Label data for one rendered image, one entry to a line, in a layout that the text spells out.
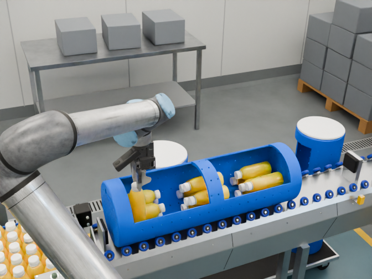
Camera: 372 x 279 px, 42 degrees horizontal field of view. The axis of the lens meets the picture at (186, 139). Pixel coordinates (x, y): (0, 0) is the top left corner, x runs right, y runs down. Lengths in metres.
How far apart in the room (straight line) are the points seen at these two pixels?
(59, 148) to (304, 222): 1.57
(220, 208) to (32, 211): 1.06
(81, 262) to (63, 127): 0.33
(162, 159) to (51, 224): 1.37
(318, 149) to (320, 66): 2.85
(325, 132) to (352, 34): 2.41
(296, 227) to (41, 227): 1.50
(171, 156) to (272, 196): 0.61
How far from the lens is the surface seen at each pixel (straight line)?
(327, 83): 5.58
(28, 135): 1.14
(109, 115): 1.33
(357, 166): 2.61
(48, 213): 1.21
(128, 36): 4.44
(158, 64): 5.48
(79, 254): 1.23
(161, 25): 4.51
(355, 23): 5.16
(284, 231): 2.40
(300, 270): 2.77
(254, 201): 2.16
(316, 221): 2.50
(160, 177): 2.21
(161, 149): 2.59
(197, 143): 4.70
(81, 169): 4.37
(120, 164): 1.84
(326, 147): 2.86
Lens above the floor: 2.38
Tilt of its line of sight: 30 degrees down
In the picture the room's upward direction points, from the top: 1 degrees clockwise
